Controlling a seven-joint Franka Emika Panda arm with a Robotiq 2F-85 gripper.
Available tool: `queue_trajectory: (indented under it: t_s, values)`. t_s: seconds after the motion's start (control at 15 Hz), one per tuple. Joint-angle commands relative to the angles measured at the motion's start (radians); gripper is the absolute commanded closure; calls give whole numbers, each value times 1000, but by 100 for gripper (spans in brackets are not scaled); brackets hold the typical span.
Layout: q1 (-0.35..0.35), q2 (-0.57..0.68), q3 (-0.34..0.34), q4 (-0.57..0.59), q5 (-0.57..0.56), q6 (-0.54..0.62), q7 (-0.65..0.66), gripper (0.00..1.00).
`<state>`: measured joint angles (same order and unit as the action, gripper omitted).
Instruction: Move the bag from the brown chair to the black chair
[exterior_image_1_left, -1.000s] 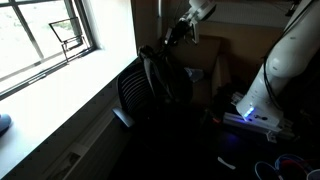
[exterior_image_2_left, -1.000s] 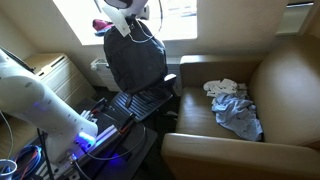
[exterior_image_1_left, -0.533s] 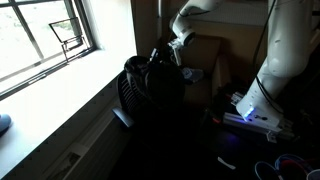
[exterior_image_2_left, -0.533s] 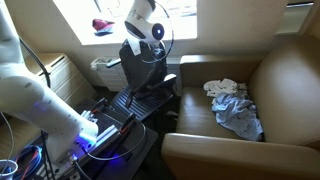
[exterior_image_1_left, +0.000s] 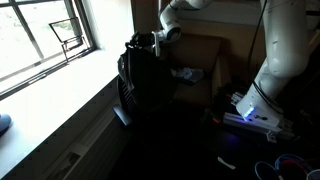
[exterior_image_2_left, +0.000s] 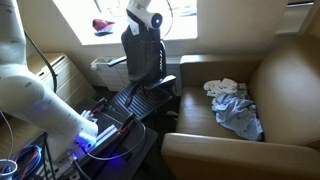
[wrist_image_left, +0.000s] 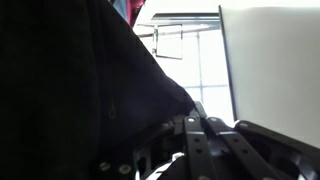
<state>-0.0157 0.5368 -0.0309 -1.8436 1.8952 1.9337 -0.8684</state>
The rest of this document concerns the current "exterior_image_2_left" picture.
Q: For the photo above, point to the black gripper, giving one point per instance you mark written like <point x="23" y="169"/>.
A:
<point x="141" y="24"/>

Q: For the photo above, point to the dark grey bag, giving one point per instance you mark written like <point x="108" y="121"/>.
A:
<point x="141" y="56"/>

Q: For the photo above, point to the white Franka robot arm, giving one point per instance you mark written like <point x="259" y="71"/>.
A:
<point x="33" y="100"/>

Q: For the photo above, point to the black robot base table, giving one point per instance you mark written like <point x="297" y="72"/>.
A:
<point x="133" y="153"/>

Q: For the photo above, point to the black mesh office chair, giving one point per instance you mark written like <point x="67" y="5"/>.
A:
<point x="143" y="100"/>

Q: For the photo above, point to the red white blue cap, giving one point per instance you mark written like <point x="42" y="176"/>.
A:
<point x="102" y="26"/>

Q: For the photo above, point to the black clamp with red tip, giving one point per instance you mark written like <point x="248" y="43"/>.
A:
<point x="128" y="122"/>
<point x="99" y="105"/>

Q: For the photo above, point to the light wooden drawer cabinet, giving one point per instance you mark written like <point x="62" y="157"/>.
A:
<point x="66" y="80"/>

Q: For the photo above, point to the blue-grey crumpled cloth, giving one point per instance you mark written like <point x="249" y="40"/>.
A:
<point x="238" y="116"/>

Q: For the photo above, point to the brown leather armchair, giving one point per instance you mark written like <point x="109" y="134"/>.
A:
<point x="200" y="156"/>

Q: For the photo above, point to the white plastic cup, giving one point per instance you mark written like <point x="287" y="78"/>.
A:
<point x="7" y="170"/>

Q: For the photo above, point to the white wall radiator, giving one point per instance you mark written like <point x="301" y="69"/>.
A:
<point x="106" y="75"/>

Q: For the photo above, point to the aluminium mounting rail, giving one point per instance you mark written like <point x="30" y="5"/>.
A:
<point x="106" y="133"/>

